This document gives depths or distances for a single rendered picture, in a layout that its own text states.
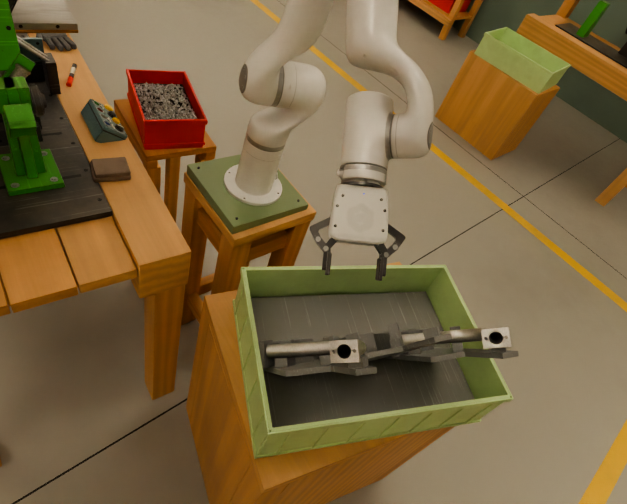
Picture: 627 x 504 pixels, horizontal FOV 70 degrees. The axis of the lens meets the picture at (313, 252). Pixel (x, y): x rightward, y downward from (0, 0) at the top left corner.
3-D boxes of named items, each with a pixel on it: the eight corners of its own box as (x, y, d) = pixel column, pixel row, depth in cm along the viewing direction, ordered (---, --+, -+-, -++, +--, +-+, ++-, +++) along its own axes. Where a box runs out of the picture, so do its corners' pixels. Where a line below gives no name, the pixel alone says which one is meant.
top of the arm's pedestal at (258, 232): (263, 161, 166) (265, 153, 163) (313, 220, 153) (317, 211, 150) (183, 181, 148) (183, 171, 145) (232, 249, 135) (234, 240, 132)
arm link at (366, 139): (395, 175, 82) (347, 175, 86) (402, 106, 83) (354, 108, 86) (386, 163, 75) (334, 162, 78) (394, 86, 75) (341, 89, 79)
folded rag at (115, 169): (93, 183, 125) (92, 175, 123) (89, 164, 129) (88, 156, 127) (131, 180, 130) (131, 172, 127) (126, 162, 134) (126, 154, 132)
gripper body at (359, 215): (335, 173, 76) (328, 238, 76) (394, 179, 76) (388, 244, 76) (332, 182, 84) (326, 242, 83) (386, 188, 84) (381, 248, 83)
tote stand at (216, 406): (331, 365, 212) (400, 260, 155) (382, 478, 184) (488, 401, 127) (185, 406, 181) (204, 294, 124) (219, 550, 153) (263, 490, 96)
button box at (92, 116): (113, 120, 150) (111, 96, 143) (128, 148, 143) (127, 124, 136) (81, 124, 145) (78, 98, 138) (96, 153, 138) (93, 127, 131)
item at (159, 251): (51, 26, 197) (45, -11, 186) (188, 284, 130) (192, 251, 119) (13, 25, 189) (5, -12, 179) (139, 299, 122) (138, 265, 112)
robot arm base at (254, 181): (266, 163, 155) (279, 117, 142) (291, 201, 146) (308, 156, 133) (214, 168, 145) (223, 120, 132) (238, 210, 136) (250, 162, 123)
